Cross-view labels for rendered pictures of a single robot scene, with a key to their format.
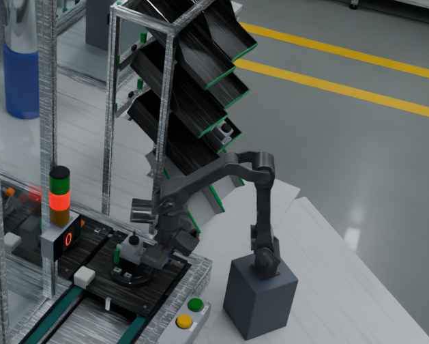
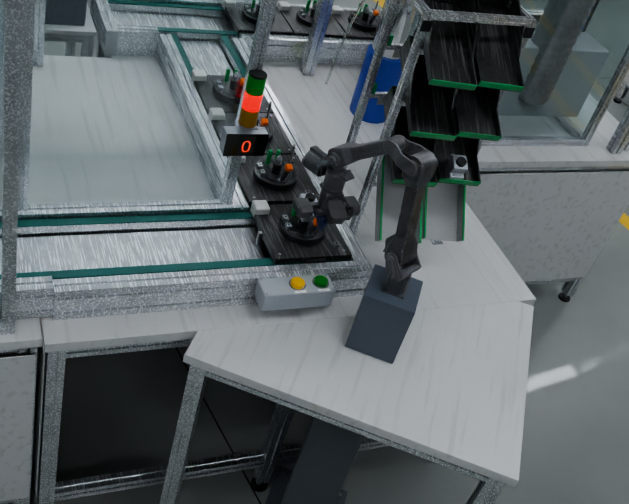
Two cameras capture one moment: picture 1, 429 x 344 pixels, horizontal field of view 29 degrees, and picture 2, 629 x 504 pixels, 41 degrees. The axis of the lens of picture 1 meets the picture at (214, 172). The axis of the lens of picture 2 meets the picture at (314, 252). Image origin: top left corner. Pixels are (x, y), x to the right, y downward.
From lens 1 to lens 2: 1.11 m
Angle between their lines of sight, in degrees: 30
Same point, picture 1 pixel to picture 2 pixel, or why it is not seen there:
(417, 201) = not seen: outside the picture
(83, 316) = (235, 235)
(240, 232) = (437, 286)
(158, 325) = (276, 273)
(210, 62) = (457, 71)
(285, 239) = (472, 317)
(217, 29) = (494, 56)
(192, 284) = (336, 270)
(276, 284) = (390, 302)
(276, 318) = (382, 344)
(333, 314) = (446, 390)
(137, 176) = not seen: hidden behind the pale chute
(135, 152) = not seen: hidden behind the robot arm
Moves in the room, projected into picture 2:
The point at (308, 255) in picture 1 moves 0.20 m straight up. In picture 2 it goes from (479, 341) to (505, 292)
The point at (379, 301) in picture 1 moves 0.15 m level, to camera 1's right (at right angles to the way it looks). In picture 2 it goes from (504, 415) to (547, 455)
